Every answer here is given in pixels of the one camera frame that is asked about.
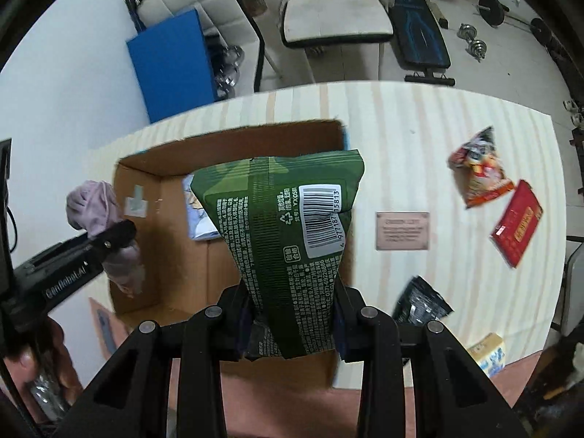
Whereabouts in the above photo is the stack of chrome dumbbells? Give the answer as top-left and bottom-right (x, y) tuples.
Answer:
(214, 45), (247, 100)

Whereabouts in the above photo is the orange packet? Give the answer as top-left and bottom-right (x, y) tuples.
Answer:
(88, 297), (134, 357)

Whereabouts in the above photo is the black snack packet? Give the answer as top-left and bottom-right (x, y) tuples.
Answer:
(391, 274), (455, 327)

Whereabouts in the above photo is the black and blue weight bench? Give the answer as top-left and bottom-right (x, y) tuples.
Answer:
(387, 0), (457, 88)

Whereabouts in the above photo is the black metal frame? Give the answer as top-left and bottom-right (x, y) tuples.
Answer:
(214, 0), (268, 93)

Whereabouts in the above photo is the pink cloth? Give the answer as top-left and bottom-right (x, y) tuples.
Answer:
(66, 180), (147, 298)

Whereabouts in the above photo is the yellow and blue carton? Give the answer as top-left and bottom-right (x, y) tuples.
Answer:
(466, 331), (507, 379)

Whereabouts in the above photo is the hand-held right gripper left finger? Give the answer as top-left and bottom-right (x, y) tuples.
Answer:
(55, 287), (253, 438)

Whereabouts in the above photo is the flat red packet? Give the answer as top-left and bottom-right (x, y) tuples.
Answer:
(488, 179), (545, 269)

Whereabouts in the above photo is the red and white snack packet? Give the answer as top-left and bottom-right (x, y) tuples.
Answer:
(446, 125), (516, 211)

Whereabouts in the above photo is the brown cardboard box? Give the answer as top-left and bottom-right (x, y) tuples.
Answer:
(108, 119), (362, 389)

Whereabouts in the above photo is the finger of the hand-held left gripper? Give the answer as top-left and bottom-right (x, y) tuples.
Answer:
(86, 219), (138, 256)

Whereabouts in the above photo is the blue foam mat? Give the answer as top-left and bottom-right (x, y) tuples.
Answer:
(126, 8), (220, 125)

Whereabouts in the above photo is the white cushioned chair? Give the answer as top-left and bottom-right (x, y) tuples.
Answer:
(278, 0), (395, 49)

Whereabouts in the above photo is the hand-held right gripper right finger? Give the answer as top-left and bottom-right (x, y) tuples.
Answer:
(332, 284), (533, 438)

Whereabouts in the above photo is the person's left hand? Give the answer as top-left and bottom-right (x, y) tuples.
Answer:
(0, 316), (85, 420)

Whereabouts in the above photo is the silver packet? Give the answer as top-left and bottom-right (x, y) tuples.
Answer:
(26, 373), (71, 422)

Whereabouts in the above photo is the blue and white packet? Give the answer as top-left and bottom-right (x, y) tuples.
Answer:
(182, 174), (225, 242)

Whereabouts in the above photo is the black barbell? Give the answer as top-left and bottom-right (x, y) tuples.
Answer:
(475, 0), (554, 45)

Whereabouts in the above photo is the chrome dumbbell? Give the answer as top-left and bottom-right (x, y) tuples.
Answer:
(458, 22), (489, 61)

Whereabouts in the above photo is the green snack packet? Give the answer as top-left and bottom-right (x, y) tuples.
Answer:
(189, 148), (366, 360)

